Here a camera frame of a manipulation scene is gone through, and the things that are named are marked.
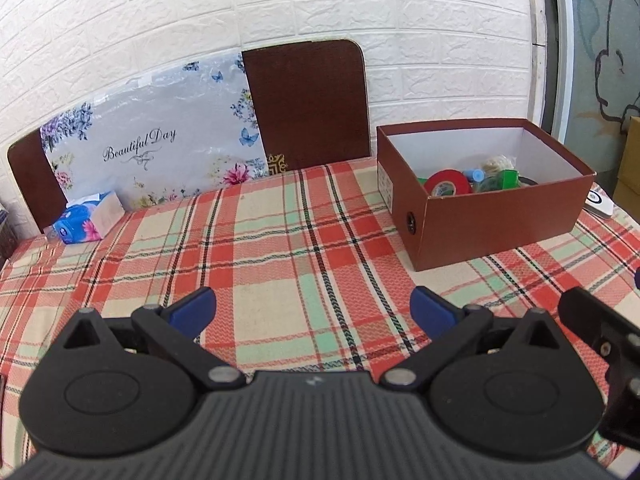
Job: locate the small blue cap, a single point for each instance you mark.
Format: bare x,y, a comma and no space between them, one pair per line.
472,175

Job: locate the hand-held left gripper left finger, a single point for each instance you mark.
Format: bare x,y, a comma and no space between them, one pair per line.
192,310

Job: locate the floral printed plastic bag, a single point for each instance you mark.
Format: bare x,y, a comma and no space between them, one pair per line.
150,135

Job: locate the small white device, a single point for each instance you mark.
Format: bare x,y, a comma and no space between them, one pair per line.
600,204

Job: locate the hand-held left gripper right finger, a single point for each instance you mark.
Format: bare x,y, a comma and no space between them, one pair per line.
432,310

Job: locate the clear green-patterned tape roll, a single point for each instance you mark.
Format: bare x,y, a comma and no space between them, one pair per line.
487,185

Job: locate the brown cardboard shoe box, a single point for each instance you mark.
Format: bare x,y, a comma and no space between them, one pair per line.
475,230

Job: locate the black tape roll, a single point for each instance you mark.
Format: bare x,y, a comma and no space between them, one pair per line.
527,181

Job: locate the dark brown wooden headboard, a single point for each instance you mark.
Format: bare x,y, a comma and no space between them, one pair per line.
310,105

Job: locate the small green box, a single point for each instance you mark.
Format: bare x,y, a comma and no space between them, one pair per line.
510,178

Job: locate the red tape roll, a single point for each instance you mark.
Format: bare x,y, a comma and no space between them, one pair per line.
440,180

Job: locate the white framed cartoon glass door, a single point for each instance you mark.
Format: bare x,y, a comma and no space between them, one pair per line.
600,35

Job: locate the red plaid blanket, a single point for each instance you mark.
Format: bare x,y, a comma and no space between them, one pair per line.
250,260

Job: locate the tan cardboard box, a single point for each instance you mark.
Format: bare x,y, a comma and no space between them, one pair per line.
629,160

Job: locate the blue floral tissue pack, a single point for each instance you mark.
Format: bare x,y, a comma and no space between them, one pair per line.
80,225

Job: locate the beige twine ball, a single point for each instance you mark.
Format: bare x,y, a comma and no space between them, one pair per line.
497,164

